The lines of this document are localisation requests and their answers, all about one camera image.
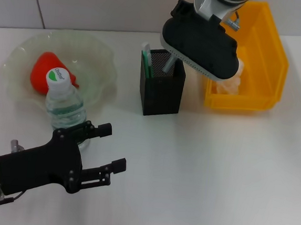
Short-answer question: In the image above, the right gripper cable with plugs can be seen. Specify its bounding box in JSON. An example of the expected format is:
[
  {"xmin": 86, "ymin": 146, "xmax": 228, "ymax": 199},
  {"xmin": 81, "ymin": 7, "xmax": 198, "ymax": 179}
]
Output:
[{"xmin": 225, "ymin": 10, "xmax": 243, "ymax": 30}]

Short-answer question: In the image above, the white paper ball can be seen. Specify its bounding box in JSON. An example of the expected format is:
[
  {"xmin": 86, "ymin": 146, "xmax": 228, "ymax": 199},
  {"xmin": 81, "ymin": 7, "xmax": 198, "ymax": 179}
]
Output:
[{"xmin": 215, "ymin": 57, "xmax": 247, "ymax": 97}]

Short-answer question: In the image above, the black mesh pen holder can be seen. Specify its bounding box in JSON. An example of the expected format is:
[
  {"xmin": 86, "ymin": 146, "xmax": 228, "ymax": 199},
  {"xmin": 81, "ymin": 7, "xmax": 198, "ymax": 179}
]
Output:
[{"xmin": 136, "ymin": 47, "xmax": 189, "ymax": 119}]

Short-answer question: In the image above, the pale green glass fruit plate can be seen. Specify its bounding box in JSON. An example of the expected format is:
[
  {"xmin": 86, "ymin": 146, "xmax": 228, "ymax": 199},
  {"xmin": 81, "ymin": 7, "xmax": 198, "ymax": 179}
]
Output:
[{"xmin": 0, "ymin": 25, "xmax": 123, "ymax": 117}]

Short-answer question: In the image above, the red-orange orange fruit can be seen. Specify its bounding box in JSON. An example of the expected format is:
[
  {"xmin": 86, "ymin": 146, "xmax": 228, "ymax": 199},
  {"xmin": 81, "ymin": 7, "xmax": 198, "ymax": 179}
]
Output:
[{"xmin": 28, "ymin": 50, "xmax": 83, "ymax": 98}]

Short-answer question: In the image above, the yellow plastic bin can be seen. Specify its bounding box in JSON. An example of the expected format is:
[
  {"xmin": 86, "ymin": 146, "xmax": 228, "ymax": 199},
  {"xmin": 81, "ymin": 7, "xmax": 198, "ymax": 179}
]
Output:
[{"xmin": 192, "ymin": 0, "xmax": 294, "ymax": 116}]

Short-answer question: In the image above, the clear green-label water bottle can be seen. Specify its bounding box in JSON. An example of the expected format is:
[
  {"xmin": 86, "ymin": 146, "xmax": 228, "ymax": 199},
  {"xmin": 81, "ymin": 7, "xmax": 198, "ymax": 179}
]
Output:
[{"xmin": 39, "ymin": 67, "xmax": 97, "ymax": 150}]

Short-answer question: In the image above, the left gripper cable with plug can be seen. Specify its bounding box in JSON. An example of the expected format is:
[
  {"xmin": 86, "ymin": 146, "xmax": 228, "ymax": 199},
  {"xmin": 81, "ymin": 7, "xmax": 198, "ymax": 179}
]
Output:
[{"xmin": 0, "ymin": 138, "xmax": 29, "ymax": 210}]

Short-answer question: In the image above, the grey marker pen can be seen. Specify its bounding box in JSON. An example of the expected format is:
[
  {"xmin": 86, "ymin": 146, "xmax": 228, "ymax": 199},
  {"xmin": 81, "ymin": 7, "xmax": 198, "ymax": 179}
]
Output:
[{"xmin": 161, "ymin": 54, "xmax": 177, "ymax": 74}]

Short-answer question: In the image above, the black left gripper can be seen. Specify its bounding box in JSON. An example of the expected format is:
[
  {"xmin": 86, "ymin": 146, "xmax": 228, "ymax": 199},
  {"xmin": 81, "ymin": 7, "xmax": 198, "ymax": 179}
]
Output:
[{"xmin": 0, "ymin": 113, "xmax": 113, "ymax": 205}]

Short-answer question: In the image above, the right wrist camera housing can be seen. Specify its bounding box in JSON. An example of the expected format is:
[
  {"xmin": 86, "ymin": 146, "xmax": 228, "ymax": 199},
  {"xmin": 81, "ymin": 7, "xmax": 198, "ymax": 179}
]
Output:
[{"xmin": 156, "ymin": 0, "xmax": 249, "ymax": 81}]

